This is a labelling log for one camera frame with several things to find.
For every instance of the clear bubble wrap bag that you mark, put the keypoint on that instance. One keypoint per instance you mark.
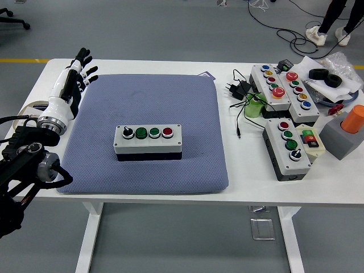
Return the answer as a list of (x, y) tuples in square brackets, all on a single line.
[(341, 64)]

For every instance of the grey four-button box, blue selector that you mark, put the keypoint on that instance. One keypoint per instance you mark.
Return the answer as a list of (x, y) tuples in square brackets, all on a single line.
[(290, 165)]

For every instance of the orange cylinder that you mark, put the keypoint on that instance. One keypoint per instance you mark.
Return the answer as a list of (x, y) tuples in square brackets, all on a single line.
[(354, 119)]

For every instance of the blue-grey fabric mat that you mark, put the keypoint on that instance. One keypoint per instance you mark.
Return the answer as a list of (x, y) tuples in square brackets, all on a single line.
[(185, 99)]

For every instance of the five-button box, orange-ringed stop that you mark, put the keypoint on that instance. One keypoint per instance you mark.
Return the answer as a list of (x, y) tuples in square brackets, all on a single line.
[(260, 76)]

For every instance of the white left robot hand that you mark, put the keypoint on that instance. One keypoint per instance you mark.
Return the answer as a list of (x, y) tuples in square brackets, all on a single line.
[(57, 108)]

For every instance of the white oval tray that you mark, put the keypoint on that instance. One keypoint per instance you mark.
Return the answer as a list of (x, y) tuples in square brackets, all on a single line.
[(34, 102)]

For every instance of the black office chair base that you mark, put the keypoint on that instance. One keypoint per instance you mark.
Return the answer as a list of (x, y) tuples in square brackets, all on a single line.
[(17, 20)]

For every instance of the black power adapter plug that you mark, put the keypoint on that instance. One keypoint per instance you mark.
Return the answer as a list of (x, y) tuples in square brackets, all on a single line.
[(239, 89)]

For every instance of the person in black trousers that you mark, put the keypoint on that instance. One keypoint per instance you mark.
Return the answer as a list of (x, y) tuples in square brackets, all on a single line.
[(332, 14)]

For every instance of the dark red battery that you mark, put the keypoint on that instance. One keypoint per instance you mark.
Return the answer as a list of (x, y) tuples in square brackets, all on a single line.
[(39, 106)]

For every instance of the metal floor socket plate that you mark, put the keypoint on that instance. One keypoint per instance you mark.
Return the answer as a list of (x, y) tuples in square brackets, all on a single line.
[(263, 229)]

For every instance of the grey four-button control box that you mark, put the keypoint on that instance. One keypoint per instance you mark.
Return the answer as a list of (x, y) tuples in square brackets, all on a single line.
[(148, 145)]

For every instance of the purple and white card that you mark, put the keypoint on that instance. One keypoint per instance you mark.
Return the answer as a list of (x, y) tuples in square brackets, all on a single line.
[(207, 75)]

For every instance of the five-button box, red mushroom stop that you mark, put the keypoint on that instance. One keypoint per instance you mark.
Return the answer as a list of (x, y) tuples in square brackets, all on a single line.
[(301, 113)]

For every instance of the round blue-rimmed plate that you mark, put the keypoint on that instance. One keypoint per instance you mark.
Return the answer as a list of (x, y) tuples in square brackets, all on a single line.
[(345, 101)]

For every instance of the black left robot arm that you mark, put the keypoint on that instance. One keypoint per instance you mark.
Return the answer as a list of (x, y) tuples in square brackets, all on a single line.
[(22, 159)]

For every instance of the small black terminal module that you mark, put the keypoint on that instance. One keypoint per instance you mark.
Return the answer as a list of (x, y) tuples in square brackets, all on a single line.
[(285, 65)]

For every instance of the red valve knob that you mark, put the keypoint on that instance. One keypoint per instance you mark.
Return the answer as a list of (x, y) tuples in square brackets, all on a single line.
[(335, 109)]

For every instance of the white paper sheet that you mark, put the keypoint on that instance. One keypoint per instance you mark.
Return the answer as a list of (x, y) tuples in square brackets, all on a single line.
[(305, 66)]

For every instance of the green plastic roll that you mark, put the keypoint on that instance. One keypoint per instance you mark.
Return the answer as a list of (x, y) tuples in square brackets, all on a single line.
[(253, 109)]

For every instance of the grey block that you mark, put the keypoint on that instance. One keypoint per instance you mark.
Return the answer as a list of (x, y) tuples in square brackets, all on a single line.
[(338, 142)]

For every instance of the white table leg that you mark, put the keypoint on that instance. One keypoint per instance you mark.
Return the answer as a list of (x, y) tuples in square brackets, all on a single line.
[(291, 236), (88, 236)]

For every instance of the cream three-button switch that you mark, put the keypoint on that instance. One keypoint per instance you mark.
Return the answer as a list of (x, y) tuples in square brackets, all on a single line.
[(310, 139)]

